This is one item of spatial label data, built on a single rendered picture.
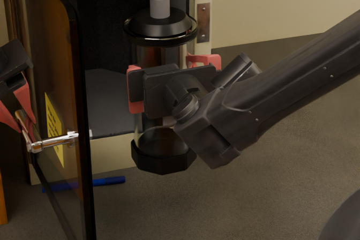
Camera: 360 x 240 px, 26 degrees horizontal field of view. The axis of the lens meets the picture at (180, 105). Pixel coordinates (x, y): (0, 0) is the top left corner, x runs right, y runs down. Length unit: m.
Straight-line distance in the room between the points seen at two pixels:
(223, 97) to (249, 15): 0.94
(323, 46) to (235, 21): 1.02
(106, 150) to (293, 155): 0.34
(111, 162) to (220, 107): 0.52
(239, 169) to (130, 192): 0.20
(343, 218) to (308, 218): 0.83
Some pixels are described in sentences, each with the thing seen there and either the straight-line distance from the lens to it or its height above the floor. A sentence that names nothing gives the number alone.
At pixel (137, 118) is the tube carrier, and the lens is 1.16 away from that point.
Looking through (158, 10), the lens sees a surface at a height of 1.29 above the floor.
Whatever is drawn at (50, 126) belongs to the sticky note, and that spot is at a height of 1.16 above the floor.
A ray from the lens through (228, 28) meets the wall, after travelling 1.81.
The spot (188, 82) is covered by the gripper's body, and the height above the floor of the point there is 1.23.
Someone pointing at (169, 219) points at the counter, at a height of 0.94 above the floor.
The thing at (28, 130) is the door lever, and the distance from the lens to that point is 0.99.
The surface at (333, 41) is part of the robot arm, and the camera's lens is 0.79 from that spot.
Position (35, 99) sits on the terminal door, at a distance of 1.16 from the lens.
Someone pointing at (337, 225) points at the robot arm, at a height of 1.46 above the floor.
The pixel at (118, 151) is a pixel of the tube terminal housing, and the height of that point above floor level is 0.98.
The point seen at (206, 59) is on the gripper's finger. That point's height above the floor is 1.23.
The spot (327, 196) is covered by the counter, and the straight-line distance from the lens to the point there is 1.33.
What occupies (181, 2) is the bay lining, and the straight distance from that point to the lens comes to 1.31.
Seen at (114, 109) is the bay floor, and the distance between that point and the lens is 1.40.
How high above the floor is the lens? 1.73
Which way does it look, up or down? 31 degrees down
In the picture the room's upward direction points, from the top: straight up
